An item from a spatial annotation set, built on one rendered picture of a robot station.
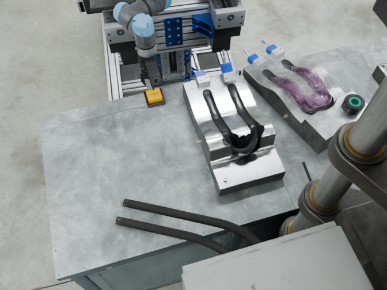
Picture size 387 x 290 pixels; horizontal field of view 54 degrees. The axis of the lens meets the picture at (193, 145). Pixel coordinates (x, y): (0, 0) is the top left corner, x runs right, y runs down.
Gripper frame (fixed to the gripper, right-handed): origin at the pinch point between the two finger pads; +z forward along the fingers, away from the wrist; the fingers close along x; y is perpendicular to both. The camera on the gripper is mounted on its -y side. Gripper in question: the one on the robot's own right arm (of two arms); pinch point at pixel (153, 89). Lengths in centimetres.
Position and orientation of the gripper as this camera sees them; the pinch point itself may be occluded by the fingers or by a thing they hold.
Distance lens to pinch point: 165.0
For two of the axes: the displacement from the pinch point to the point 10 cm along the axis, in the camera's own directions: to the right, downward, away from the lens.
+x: -9.6, 2.5, -1.4
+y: -2.9, -8.2, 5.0
